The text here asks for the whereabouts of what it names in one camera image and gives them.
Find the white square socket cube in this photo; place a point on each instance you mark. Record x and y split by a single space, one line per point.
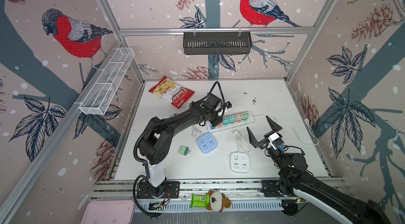
240 162

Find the white wire mesh shelf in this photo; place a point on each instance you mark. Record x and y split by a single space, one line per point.
102 92

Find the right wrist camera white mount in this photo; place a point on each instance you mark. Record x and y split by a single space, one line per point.
275 141

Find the pink plug adapter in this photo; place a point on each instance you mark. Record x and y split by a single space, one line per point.
239 117

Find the blue square socket cube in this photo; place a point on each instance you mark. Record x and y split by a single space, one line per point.
207 143

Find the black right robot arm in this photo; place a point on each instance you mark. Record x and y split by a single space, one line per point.
296 180

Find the green plug adapter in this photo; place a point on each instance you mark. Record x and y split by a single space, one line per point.
245 115
184 150

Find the brown plush dog toy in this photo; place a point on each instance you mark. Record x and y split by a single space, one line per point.
218 201

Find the green wet wipes pack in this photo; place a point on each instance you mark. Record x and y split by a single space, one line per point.
200 200

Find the teal plug adapter pair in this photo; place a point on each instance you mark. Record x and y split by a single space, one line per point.
226 120
232 119

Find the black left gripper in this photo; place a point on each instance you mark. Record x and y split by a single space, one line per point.
216 123

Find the black hanging wall basket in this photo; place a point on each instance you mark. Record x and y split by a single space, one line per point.
217 43

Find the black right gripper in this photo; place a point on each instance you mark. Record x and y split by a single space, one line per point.
263 145

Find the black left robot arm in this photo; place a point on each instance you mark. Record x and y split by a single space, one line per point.
154 142

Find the pink tray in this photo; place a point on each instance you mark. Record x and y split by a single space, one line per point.
109 212

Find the red Chuba chips bag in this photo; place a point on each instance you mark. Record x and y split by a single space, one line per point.
172 92

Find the white multicolour power strip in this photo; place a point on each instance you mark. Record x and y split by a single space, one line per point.
234 125

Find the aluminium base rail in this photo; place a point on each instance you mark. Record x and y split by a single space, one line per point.
245 194

